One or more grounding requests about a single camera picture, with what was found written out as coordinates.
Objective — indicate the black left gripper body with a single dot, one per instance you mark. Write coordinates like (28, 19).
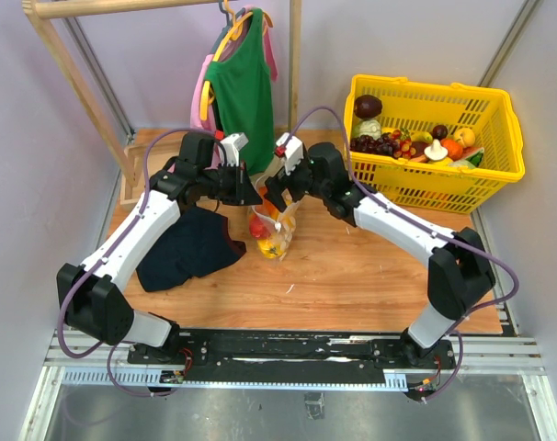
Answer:
(227, 183)

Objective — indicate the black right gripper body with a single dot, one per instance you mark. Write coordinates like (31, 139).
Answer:
(301, 182)

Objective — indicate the orange fruit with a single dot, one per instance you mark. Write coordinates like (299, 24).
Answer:
(272, 211)

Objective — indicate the yellow bell pepper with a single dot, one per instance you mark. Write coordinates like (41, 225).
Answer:
(273, 248)
(287, 224)

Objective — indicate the clear dotted zip top bag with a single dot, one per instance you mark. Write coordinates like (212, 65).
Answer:
(260, 211)

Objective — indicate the purple grape bunch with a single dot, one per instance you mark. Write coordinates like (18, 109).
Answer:
(385, 145)

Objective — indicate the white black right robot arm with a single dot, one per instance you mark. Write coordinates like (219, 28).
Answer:
(458, 272)

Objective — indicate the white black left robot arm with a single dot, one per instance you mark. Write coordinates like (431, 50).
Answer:
(91, 293)

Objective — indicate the green tank top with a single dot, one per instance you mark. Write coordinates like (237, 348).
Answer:
(242, 88)

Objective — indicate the green cabbage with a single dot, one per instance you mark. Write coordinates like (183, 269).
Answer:
(367, 127)

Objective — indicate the yellow clothes hanger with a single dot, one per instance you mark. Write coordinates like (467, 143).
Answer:
(230, 39)

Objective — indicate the dark navy cloth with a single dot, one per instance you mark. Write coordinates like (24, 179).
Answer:
(197, 245)

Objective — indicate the dark purple round fruit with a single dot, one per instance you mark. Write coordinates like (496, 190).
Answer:
(367, 107)

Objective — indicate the white mushroom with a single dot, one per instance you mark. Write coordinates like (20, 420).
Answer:
(435, 151)

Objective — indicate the yellow plastic basket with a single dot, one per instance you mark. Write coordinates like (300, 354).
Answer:
(416, 114)

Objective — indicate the pink shirt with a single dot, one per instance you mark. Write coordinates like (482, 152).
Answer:
(269, 58)

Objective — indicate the yellow peach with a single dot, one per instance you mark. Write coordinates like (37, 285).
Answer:
(465, 137)

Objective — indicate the watermelon slice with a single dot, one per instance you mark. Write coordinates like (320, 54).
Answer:
(472, 156)

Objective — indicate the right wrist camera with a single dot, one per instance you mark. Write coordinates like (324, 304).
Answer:
(289, 149)

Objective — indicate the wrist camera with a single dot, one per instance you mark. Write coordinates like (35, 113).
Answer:
(229, 148)
(289, 149)

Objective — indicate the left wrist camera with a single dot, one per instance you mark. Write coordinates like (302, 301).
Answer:
(229, 148)

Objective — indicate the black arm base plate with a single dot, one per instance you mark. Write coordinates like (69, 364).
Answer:
(240, 356)

